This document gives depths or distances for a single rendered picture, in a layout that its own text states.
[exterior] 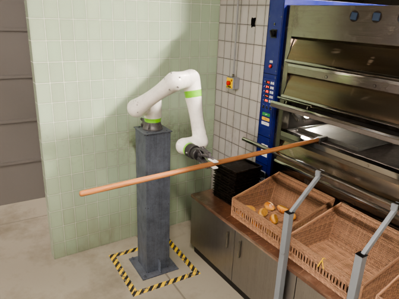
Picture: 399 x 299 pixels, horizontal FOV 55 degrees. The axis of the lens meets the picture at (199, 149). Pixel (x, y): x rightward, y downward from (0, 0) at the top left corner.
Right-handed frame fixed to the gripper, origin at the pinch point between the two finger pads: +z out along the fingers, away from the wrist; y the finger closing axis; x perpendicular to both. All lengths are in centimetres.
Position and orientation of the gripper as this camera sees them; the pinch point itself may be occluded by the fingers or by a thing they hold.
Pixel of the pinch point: (212, 163)
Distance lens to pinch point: 229.3
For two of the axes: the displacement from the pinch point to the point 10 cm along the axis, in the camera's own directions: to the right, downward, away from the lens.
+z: 5.4, 3.0, -7.9
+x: -8.4, 1.5, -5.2
